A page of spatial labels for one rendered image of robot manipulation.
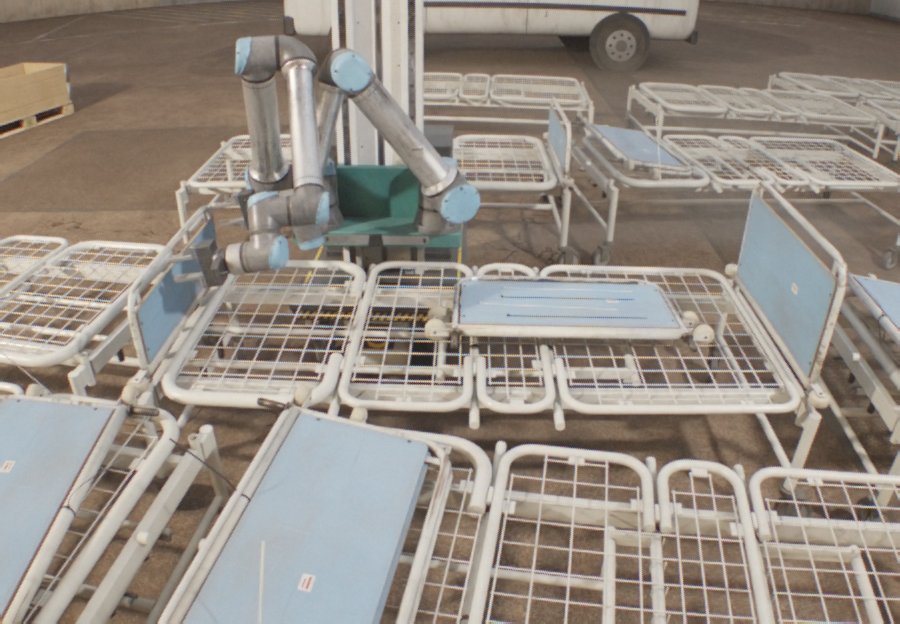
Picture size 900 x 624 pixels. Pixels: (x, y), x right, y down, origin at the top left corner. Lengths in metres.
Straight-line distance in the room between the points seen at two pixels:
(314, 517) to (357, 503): 0.10
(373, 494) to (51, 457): 0.83
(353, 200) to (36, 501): 1.69
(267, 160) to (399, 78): 0.61
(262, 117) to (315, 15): 6.73
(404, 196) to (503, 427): 0.98
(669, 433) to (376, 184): 1.49
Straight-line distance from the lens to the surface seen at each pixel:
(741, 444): 2.78
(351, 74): 2.25
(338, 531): 1.53
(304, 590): 1.44
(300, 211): 2.01
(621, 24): 9.56
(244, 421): 2.77
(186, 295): 2.46
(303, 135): 2.13
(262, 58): 2.31
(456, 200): 2.45
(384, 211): 2.85
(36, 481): 1.88
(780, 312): 2.43
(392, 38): 2.75
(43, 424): 2.05
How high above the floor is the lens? 1.69
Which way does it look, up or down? 29 degrees down
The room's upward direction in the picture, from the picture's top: 1 degrees clockwise
